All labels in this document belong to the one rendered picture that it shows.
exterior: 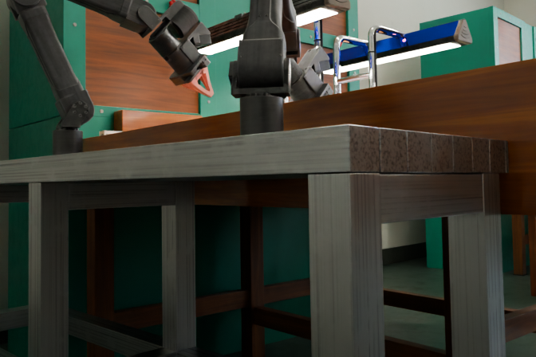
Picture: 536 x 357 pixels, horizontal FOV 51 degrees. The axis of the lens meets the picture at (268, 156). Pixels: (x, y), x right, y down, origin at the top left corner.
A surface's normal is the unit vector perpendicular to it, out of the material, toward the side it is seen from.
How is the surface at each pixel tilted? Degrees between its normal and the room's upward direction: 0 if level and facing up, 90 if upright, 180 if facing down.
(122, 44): 90
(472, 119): 90
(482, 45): 90
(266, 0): 65
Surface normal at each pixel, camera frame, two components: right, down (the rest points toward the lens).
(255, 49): -0.11, -0.47
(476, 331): -0.70, -0.02
